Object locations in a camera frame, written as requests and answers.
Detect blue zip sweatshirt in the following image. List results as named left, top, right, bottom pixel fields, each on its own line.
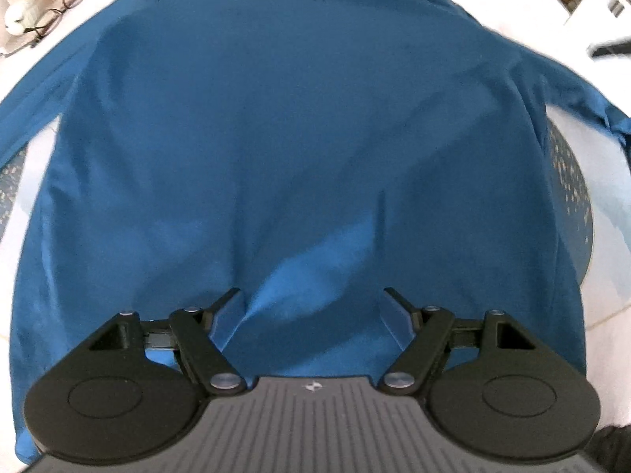
left=1, top=0, right=630, bottom=464

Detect patterned white tablecloth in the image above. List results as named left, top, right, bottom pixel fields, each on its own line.
left=0, top=102, right=631, bottom=464

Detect dark framed eyeglasses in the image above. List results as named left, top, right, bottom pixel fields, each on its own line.
left=24, top=0, right=84, bottom=42

